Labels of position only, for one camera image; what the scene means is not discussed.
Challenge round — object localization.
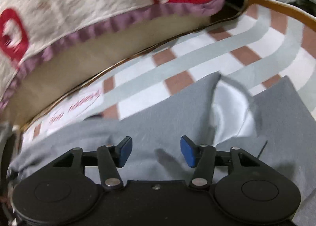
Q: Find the checkered rug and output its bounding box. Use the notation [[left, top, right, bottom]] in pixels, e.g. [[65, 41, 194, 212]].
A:
[[22, 0, 316, 140]]

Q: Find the white quilt with red bears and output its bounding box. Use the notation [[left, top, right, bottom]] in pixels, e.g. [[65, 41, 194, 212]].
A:
[[0, 0, 226, 110]]

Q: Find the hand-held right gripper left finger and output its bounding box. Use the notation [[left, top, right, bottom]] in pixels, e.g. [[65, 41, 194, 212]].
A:
[[53, 136, 133, 190]]

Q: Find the grey garment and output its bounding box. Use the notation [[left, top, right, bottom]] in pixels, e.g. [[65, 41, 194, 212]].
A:
[[7, 72, 316, 226]]

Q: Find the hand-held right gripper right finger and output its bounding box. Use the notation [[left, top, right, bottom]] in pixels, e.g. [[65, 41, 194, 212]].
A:
[[180, 135, 261, 189]]

